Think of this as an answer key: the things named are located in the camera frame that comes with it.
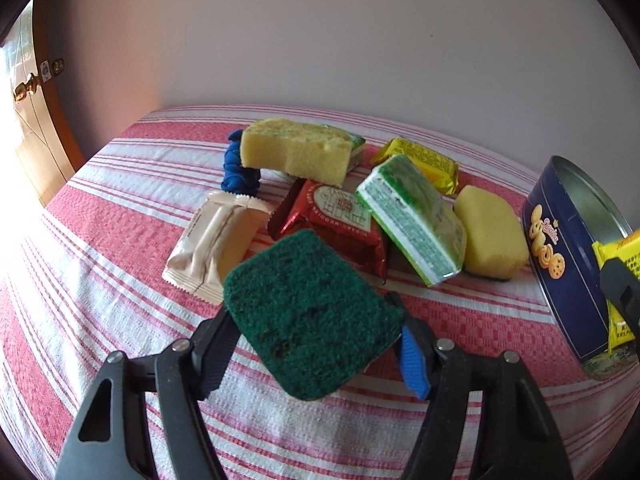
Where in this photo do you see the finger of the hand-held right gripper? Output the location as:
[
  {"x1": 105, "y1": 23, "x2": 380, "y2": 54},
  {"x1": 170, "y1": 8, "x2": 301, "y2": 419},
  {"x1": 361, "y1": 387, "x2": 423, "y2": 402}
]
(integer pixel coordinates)
[{"x1": 599, "y1": 259, "x2": 640, "y2": 333}]

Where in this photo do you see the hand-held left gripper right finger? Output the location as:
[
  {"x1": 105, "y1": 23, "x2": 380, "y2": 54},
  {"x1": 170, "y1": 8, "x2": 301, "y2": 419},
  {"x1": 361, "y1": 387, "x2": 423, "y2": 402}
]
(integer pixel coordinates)
[{"x1": 383, "y1": 291, "x2": 577, "y2": 480}]

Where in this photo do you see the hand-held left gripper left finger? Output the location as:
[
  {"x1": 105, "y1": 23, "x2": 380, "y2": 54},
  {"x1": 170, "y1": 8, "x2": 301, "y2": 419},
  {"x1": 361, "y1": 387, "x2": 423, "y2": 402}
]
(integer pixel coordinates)
[{"x1": 54, "y1": 305, "x2": 241, "y2": 480}]

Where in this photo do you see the yellow snack packet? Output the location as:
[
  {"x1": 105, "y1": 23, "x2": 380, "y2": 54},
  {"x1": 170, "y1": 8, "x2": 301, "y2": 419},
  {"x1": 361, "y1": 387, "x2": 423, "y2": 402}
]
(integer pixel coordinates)
[
  {"x1": 591, "y1": 230, "x2": 640, "y2": 356},
  {"x1": 370, "y1": 137, "x2": 461, "y2": 197}
]

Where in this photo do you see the blue cookie tin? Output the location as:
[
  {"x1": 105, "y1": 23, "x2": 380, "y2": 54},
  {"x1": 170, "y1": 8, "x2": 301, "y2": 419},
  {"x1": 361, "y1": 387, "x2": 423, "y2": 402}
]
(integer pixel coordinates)
[{"x1": 521, "y1": 155, "x2": 640, "y2": 380}]

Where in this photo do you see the green scouring sponge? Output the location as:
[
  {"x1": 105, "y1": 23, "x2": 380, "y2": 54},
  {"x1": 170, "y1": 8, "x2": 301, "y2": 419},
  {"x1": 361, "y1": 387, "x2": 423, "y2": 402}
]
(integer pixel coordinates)
[{"x1": 222, "y1": 230, "x2": 407, "y2": 402}]

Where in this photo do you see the green tissue pack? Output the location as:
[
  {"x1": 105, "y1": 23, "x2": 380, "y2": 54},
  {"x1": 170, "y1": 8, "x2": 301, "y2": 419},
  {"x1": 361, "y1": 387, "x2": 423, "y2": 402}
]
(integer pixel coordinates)
[
  {"x1": 320, "y1": 124, "x2": 367, "y2": 173},
  {"x1": 355, "y1": 154, "x2": 468, "y2": 288}
]

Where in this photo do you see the beige snack packet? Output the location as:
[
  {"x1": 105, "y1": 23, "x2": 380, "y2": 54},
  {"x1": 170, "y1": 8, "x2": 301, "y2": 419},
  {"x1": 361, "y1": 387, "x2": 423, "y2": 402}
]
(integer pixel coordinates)
[{"x1": 162, "y1": 191, "x2": 276, "y2": 306}]

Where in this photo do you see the small yellow sponge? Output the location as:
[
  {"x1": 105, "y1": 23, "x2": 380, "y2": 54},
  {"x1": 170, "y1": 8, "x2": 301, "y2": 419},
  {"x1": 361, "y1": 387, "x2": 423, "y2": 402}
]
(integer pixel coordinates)
[{"x1": 453, "y1": 185, "x2": 530, "y2": 281}]

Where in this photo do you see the red snack packet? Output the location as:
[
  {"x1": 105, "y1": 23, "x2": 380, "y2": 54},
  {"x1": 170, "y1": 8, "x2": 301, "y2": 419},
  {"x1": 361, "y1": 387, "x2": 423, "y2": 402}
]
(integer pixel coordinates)
[{"x1": 267, "y1": 178, "x2": 390, "y2": 283}]

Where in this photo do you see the red striped cloth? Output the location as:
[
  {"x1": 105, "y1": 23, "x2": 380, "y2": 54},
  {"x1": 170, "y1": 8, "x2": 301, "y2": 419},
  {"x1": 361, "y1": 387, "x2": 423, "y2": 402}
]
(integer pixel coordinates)
[{"x1": 0, "y1": 105, "x2": 640, "y2": 480}]

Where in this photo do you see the blue twisted cloth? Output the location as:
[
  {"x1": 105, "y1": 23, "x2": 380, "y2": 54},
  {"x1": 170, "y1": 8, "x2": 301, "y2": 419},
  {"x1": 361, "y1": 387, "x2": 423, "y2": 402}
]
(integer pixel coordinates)
[{"x1": 221, "y1": 129, "x2": 262, "y2": 196}]

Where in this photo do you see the large yellow sponge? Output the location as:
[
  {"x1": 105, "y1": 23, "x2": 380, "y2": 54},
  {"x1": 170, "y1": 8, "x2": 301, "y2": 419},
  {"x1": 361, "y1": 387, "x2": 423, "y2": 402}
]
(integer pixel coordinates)
[{"x1": 240, "y1": 118, "x2": 352, "y2": 187}]

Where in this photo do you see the wooden door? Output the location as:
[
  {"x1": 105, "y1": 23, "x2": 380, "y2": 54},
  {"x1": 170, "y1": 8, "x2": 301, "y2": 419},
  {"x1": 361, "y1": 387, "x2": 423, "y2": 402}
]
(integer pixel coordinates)
[{"x1": 0, "y1": 0, "x2": 86, "y2": 206}]

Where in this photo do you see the brass door handle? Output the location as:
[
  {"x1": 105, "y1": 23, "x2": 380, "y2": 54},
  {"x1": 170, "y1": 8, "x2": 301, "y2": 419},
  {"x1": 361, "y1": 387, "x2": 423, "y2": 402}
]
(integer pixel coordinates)
[{"x1": 12, "y1": 74, "x2": 42, "y2": 106}]

